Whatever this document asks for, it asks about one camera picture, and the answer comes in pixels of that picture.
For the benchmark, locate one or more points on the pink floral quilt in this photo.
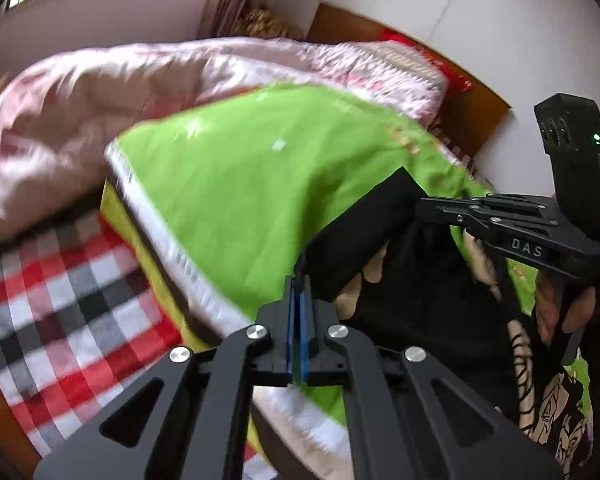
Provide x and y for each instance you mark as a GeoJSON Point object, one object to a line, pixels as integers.
{"type": "Point", "coordinates": [80, 100]}

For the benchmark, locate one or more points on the black printed pants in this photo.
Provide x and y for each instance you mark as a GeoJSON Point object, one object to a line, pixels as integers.
{"type": "Point", "coordinates": [430, 310]}

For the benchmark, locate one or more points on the red plaid bed sheet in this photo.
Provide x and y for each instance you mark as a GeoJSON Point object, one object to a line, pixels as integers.
{"type": "Point", "coordinates": [60, 320]}

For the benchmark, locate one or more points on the yellow plush toy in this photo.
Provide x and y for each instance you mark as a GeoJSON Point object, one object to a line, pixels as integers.
{"type": "Point", "coordinates": [267, 22]}

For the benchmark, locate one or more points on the wooden headboard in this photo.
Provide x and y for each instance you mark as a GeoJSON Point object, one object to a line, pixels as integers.
{"type": "Point", "coordinates": [475, 110]}

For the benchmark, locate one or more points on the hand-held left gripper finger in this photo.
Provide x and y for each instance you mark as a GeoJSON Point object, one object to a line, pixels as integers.
{"type": "Point", "coordinates": [292, 332]}
{"type": "Point", "coordinates": [304, 332]}

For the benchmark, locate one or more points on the green printed bed sheet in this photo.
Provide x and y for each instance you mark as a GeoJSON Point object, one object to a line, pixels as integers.
{"type": "Point", "coordinates": [240, 180]}

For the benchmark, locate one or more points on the person's right hand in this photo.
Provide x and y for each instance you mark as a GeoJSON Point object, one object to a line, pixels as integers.
{"type": "Point", "coordinates": [552, 305]}

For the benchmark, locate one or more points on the red pillow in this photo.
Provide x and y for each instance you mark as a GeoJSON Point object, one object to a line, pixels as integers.
{"type": "Point", "coordinates": [430, 55]}

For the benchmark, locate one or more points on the striped pillow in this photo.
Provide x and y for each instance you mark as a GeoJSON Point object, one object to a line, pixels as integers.
{"type": "Point", "coordinates": [455, 147]}

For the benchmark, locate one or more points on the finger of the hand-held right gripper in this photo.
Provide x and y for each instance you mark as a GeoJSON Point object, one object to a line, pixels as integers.
{"type": "Point", "coordinates": [520, 204]}
{"type": "Point", "coordinates": [450, 214]}

